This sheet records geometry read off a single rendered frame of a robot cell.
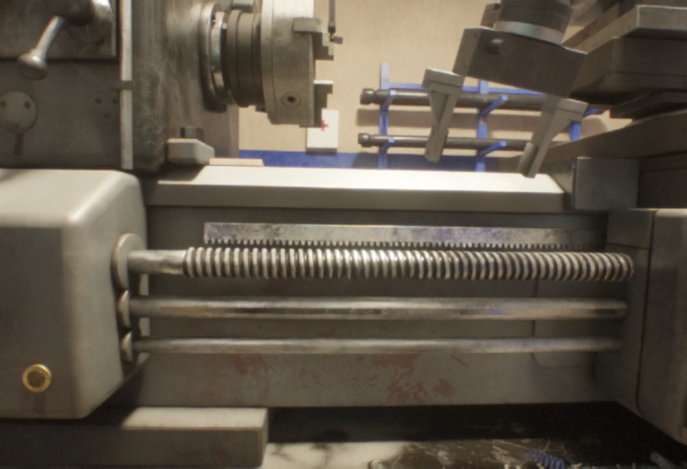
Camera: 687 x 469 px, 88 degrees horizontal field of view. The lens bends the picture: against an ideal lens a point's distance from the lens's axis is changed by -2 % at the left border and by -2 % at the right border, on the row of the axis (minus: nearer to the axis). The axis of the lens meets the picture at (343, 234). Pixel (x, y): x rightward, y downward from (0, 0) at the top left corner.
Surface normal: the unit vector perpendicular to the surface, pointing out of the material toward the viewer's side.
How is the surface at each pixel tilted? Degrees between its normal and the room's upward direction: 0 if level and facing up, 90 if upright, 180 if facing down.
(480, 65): 113
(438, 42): 90
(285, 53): 105
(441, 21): 90
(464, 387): 90
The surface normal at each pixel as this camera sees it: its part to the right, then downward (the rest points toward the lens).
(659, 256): -1.00, -0.02
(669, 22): 0.02, 0.07
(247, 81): 0.02, 0.74
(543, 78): 0.08, 0.47
